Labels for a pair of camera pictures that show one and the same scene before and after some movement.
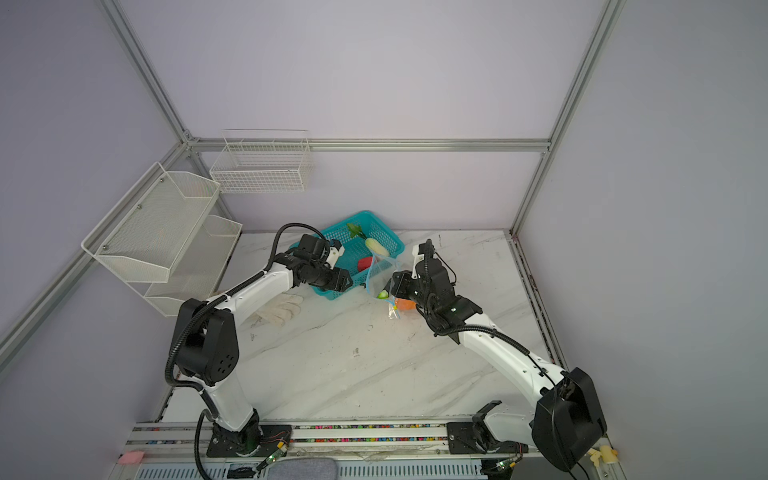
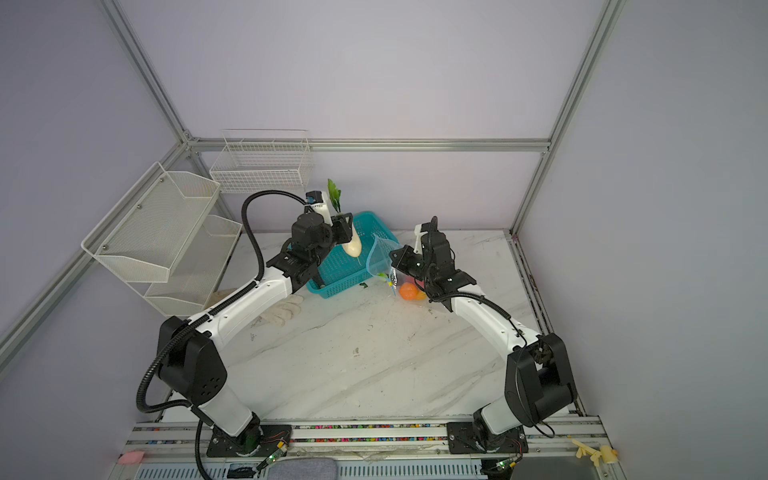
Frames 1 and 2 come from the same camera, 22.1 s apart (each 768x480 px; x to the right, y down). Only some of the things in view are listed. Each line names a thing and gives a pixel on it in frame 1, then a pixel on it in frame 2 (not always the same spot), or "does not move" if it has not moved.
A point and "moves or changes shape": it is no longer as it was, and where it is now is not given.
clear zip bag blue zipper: (378, 278) moves or changes shape
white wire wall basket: (263, 161) does not move
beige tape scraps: (608, 455) does not move
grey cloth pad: (302, 469) does not move
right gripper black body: (410, 289) to (414, 265)
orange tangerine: (404, 304) moves or changes shape
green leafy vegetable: (355, 230) to (335, 195)
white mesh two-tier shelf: (164, 230) does not move
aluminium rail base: (374, 452) does not move
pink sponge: (133, 457) does not move
